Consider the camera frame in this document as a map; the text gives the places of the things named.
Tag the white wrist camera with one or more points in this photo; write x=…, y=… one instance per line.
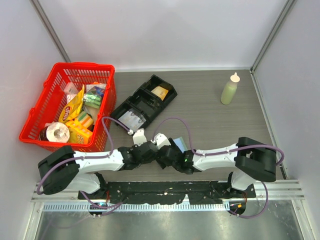
x=139, y=137
x=161, y=140

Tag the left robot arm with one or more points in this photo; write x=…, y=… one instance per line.
x=66, y=169

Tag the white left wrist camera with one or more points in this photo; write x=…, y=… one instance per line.
x=139, y=137

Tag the red plastic shopping basket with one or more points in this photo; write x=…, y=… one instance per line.
x=52, y=100

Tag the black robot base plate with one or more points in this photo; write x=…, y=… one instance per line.
x=169, y=192

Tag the black plastic organizer tray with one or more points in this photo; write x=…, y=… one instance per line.
x=144, y=103

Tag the green sponge pack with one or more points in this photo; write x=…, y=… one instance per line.
x=92, y=100

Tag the green leather card holder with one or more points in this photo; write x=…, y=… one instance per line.
x=180, y=144

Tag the white card in tray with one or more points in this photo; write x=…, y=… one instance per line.
x=128, y=119

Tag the white small packet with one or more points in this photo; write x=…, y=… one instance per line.
x=70, y=89

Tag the dark round can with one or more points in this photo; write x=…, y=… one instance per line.
x=43, y=134

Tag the green yellow sponge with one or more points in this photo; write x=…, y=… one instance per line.
x=84, y=119

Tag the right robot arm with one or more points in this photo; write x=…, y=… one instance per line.
x=253, y=161

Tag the yellow snack bag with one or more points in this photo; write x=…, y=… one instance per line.
x=73, y=108

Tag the yellow cracker box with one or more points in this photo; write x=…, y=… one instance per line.
x=78, y=134

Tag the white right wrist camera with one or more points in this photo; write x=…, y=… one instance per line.
x=161, y=140

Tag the aluminium front rail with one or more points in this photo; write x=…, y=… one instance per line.
x=73, y=201

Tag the tan card in tray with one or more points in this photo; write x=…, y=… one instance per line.
x=160, y=92

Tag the toilet paper roll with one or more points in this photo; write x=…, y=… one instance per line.
x=58, y=132

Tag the white credit card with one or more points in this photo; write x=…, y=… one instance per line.
x=140, y=120

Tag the green squeeze bottle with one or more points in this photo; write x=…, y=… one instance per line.
x=230, y=89

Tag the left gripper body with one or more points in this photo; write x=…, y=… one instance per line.
x=145, y=161

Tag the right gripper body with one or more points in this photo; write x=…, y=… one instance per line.
x=164, y=164

